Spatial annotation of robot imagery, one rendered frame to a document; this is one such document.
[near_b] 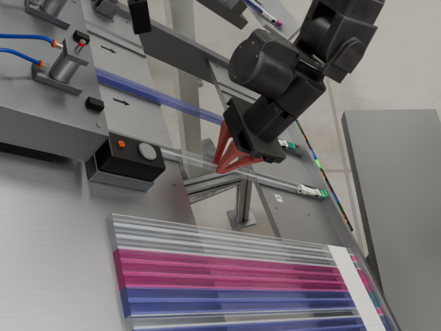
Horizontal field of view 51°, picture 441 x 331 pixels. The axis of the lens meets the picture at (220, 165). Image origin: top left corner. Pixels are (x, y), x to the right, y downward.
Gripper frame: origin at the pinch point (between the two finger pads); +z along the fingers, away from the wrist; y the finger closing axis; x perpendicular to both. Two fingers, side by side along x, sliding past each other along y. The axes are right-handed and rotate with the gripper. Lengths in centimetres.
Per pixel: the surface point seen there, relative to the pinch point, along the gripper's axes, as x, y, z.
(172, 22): 15, -55, 10
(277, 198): 13.5, 2.9, 2.0
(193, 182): 40, -35, 45
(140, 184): -16.6, 6.9, -1.1
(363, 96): 128, -74, 15
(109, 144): -22.3, 5.0, -4.9
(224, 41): 91, -127, 44
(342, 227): 29.0, 7.9, 1.7
